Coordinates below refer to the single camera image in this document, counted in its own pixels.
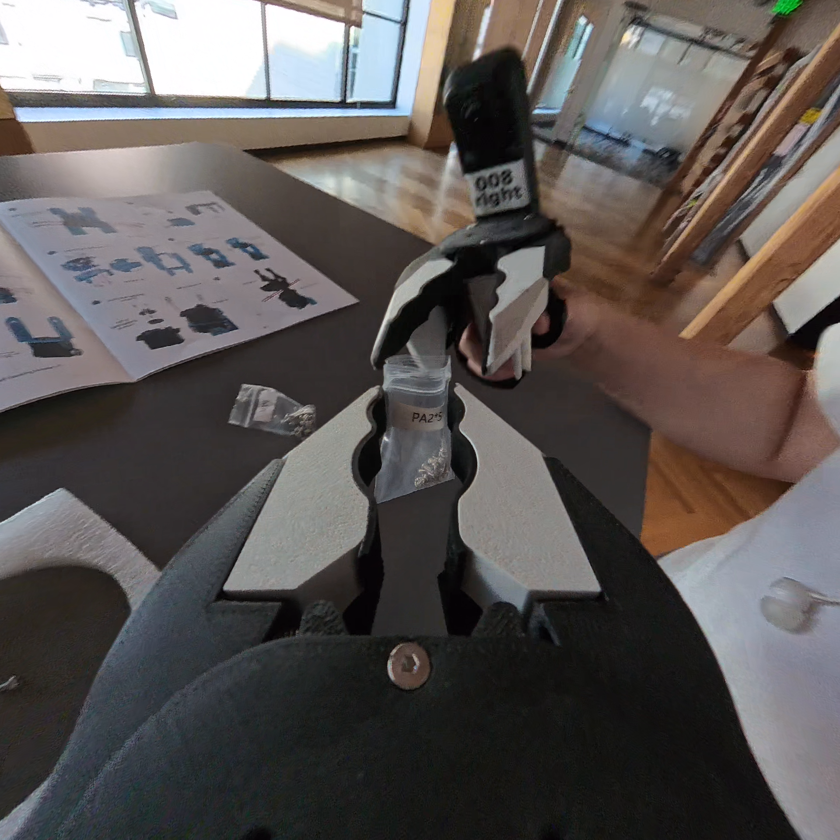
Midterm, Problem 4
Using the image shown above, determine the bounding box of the person's right forearm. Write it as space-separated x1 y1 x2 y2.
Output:
594 308 840 484

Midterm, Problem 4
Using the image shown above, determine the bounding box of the beige roller blind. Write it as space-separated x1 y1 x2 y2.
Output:
259 0 365 28

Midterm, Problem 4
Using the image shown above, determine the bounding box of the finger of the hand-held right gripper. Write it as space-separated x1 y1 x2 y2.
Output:
369 255 460 370
484 245 550 380

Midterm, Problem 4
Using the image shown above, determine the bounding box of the clear bag of large screws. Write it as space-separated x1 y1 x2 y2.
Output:
228 384 318 438

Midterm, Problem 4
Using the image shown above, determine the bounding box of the person's right hand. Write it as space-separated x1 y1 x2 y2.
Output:
456 287 619 382

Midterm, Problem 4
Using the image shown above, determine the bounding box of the clear bag of tiny screws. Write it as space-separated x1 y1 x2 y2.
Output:
374 354 455 505

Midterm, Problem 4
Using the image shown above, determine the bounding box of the dark grey desk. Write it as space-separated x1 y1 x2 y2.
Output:
0 141 652 840

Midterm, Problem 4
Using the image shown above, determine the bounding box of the white earbud with cord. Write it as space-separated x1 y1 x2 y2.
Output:
760 577 840 634

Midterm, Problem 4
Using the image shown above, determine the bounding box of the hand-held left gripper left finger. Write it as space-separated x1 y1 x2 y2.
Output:
223 386 385 636

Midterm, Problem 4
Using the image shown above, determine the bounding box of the illustrated instruction booklet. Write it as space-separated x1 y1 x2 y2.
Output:
0 190 361 413

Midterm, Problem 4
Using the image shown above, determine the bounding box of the person's white shirt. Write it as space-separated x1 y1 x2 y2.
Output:
658 322 840 840

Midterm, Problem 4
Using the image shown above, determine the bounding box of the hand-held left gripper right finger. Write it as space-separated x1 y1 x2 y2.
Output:
448 385 603 636

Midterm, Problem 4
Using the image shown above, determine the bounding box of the white foam frame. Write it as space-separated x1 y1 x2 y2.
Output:
0 487 163 840

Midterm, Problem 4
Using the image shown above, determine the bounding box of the large paned window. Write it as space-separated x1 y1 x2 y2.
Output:
0 0 411 109

